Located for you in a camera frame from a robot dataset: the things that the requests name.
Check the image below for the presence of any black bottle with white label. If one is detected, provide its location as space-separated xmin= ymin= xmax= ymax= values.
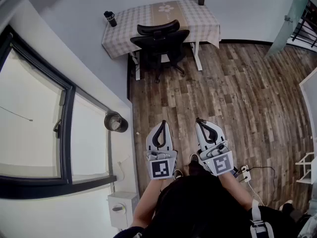
xmin=103 ymin=10 xmax=117 ymax=28

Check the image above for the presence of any black framed window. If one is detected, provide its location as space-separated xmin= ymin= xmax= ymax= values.
xmin=0 ymin=25 xmax=117 ymax=199

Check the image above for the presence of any round black pot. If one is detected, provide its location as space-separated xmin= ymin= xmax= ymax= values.
xmin=104 ymin=111 xmax=129 ymax=133

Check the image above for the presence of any white power strip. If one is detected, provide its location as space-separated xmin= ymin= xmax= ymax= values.
xmin=239 ymin=165 xmax=252 ymax=182

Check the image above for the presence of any white power cable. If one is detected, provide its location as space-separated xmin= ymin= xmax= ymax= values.
xmin=247 ymin=181 xmax=265 ymax=207

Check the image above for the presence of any white cabinet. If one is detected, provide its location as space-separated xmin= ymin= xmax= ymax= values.
xmin=299 ymin=67 xmax=317 ymax=143

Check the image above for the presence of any thin grey window rod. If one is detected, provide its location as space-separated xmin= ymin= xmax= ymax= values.
xmin=0 ymin=106 xmax=33 ymax=122

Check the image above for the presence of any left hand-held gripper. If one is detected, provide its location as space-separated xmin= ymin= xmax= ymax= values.
xmin=145 ymin=120 xmax=178 ymax=181

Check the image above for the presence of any person's right forearm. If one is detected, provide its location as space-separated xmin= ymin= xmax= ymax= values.
xmin=217 ymin=174 xmax=253 ymax=210

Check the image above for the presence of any white shelf rack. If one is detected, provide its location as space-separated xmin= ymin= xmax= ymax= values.
xmin=295 ymin=152 xmax=317 ymax=185

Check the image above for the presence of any black office chair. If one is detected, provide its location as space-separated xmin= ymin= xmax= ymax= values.
xmin=130 ymin=19 xmax=191 ymax=84

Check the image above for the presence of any grey backpack strap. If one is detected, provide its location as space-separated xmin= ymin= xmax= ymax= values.
xmin=249 ymin=199 xmax=274 ymax=238

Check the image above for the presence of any thin white wire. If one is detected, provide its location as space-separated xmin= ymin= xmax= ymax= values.
xmin=116 ymin=160 xmax=125 ymax=181

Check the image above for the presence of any frosted glass panel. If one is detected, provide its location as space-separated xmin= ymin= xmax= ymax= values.
xmin=264 ymin=0 xmax=313 ymax=59

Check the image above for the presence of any black power cable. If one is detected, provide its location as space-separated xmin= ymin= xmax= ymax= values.
xmin=247 ymin=166 xmax=277 ymax=205

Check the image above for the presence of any person's black clothing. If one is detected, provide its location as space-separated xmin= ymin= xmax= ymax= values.
xmin=112 ymin=161 xmax=305 ymax=238

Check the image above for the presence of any checked beige tablecloth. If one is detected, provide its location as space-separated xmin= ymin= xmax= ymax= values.
xmin=102 ymin=0 xmax=221 ymax=59

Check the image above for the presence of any white wall box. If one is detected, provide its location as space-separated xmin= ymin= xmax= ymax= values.
xmin=107 ymin=191 xmax=139 ymax=229

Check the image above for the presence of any person's left forearm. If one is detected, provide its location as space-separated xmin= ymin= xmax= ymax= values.
xmin=130 ymin=178 xmax=164 ymax=229

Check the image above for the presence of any black window handle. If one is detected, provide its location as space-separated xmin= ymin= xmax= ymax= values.
xmin=53 ymin=119 xmax=62 ymax=139

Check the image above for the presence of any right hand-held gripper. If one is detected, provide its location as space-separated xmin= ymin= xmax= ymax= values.
xmin=195 ymin=118 xmax=235 ymax=177

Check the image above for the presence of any black metal railing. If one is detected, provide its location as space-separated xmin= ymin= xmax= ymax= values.
xmin=291 ymin=0 xmax=317 ymax=49

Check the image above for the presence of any white desk frame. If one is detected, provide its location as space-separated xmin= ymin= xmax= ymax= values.
xmin=128 ymin=41 xmax=203 ymax=81

